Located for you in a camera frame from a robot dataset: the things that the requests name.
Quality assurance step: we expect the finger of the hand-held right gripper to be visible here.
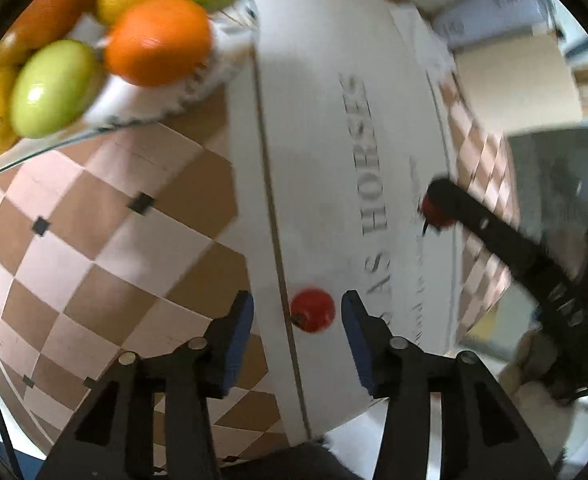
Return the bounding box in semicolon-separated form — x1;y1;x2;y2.
426;177;570;301

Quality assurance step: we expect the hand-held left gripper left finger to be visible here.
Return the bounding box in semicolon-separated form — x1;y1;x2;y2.
36;290;255;480

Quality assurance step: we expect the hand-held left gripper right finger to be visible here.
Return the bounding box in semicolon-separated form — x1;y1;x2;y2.
341;290;557;480

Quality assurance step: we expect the red cherry tomato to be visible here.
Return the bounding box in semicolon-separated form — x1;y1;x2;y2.
290;287;336;333
419;192;457;231

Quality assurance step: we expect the oval floral ceramic plate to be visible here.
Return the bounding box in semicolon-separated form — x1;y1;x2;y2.
0;0;262;183

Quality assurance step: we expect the bright orange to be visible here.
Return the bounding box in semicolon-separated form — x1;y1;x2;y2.
105;0;212;87

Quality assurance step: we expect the dark reddish orange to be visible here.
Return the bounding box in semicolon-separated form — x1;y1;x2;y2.
11;0;97;51

